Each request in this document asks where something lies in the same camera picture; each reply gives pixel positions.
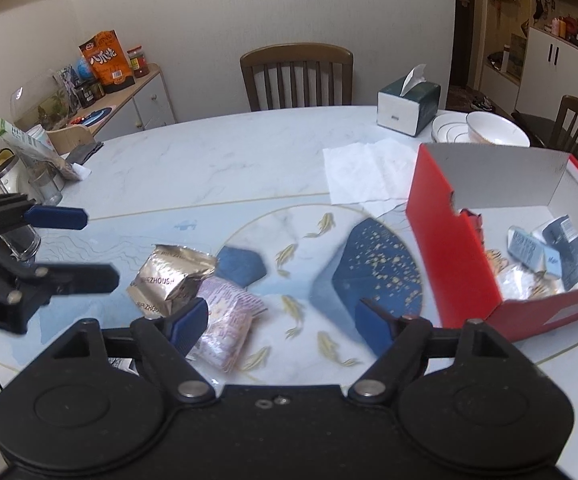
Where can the white wall cabinets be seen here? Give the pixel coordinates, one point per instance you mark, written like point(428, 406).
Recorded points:
point(530, 54)

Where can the tall glass jar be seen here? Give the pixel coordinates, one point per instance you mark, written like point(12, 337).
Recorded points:
point(16, 234)

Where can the clear drinking glass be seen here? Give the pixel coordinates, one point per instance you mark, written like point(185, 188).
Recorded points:
point(42, 179)

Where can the orange cartoon figure toy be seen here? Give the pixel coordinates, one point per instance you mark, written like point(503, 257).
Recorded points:
point(496, 260)

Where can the red cardboard box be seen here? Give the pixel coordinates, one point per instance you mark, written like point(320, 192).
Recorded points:
point(524, 187)

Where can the pink snack packet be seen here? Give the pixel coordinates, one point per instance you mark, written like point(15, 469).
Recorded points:
point(232, 311)

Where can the bag of cotton swabs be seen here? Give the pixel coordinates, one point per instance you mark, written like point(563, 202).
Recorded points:
point(544, 287)

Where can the gold foil snack bag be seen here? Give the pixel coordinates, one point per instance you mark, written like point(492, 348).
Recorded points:
point(169, 278)

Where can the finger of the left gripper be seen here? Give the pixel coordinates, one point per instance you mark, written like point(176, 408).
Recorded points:
point(53, 217)
point(68, 279)

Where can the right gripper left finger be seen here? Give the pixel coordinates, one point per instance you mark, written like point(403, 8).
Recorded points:
point(163, 345)

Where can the green white tissue box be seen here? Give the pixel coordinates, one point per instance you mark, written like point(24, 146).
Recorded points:
point(408, 104)

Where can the wooden chair by wall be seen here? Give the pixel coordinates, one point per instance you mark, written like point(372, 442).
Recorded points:
point(300, 74)

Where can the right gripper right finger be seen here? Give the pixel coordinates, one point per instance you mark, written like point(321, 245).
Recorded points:
point(400, 346)

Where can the red lidded jar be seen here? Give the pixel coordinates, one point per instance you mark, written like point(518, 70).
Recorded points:
point(138, 61)

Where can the orange snack bag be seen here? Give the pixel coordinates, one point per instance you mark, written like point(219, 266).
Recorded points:
point(107, 61)

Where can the green white plastic bag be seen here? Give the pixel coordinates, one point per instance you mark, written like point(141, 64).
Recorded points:
point(21, 141)

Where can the red binder clip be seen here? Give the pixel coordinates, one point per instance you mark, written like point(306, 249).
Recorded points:
point(475, 221)

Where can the white paper napkin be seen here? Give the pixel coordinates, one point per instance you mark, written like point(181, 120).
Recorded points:
point(376, 176)

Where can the white bowl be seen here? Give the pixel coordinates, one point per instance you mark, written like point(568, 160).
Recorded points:
point(489, 128)

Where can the bag of white beads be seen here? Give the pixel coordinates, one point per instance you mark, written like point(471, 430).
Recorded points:
point(516, 283)

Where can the wooden side cabinet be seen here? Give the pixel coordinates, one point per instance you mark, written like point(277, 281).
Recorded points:
point(143, 106)

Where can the stack of white plates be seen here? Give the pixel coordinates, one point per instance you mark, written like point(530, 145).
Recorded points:
point(450, 127)

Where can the steel electric kettle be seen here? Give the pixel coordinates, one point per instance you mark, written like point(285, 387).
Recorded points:
point(13, 174)

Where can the light blue small carton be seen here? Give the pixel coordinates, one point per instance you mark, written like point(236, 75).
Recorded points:
point(535, 255)

